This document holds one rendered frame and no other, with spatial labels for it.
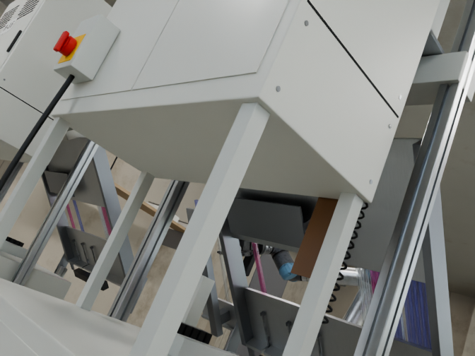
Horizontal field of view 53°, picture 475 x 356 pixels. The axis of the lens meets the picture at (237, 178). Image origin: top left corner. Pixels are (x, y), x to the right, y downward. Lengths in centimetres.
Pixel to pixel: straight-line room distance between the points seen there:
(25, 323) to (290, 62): 55
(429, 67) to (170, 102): 55
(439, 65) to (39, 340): 87
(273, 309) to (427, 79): 85
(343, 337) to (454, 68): 76
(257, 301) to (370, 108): 92
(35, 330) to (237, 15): 56
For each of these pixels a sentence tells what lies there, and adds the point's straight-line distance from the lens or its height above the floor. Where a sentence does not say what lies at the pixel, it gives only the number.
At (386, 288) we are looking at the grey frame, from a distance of 88.
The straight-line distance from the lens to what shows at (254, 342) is 167.
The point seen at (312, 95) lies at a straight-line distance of 70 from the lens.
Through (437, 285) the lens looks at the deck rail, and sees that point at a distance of 110.
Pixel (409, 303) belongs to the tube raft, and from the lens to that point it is 122.
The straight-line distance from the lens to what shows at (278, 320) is 155.
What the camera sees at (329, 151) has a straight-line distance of 73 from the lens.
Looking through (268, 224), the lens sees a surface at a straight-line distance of 132.
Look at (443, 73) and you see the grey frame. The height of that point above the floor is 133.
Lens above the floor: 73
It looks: 16 degrees up
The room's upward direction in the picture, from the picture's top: 23 degrees clockwise
